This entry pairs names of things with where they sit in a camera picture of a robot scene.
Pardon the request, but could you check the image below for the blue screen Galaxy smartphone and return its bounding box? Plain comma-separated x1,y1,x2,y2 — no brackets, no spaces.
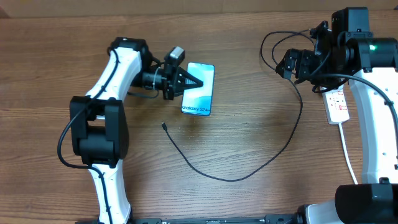
181,62,215,116

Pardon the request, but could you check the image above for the black USB charging cable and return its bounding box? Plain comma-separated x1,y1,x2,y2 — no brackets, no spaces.
160,30,318,183

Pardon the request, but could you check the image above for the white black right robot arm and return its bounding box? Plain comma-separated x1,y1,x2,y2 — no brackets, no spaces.
275,7,397,223

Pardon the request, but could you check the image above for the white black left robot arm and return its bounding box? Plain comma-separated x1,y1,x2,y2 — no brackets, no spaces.
57,37,203,224

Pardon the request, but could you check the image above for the white power strip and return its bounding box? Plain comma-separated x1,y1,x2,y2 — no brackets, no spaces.
322,85,349,125

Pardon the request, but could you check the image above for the white power strip cord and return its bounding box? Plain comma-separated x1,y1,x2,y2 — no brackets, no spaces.
338,122,359,185

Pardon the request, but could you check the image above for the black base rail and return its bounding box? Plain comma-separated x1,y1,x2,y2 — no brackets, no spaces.
74,213,299,224

